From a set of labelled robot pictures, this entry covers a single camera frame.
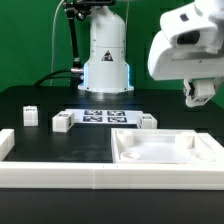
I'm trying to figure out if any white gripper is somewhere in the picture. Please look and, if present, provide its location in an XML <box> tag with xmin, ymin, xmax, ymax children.
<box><xmin>148</xmin><ymin>6</ymin><xmax>224</xmax><ymax>104</ymax></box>

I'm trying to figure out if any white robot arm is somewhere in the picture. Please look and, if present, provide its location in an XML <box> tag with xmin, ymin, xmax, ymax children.
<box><xmin>79</xmin><ymin>0</ymin><xmax>224</xmax><ymax>107</ymax></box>

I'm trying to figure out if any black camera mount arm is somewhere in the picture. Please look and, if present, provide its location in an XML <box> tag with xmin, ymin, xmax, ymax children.
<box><xmin>63</xmin><ymin>0</ymin><xmax>116</xmax><ymax>68</ymax></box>

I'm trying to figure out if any white marker tag sheet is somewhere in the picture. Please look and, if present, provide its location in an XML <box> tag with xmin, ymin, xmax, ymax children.
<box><xmin>67</xmin><ymin>109</ymin><xmax>142</xmax><ymax>125</ymax></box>

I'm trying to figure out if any black cable bundle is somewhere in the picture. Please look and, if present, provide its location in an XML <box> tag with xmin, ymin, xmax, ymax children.
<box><xmin>33</xmin><ymin>68</ymin><xmax>84</xmax><ymax>88</ymax></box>

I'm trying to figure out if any white U-shaped fence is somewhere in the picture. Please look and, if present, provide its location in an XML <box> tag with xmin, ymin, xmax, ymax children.
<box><xmin>0</xmin><ymin>129</ymin><xmax>224</xmax><ymax>190</ymax></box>

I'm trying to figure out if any white square table top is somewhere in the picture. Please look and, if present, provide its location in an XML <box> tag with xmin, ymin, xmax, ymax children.
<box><xmin>111</xmin><ymin>128</ymin><xmax>224</xmax><ymax>164</ymax></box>

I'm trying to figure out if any white cable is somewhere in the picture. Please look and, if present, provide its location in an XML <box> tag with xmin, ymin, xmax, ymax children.
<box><xmin>49</xmin><ymin>0</ymin><xmax>66</xmax><ymax>87</ymax></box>

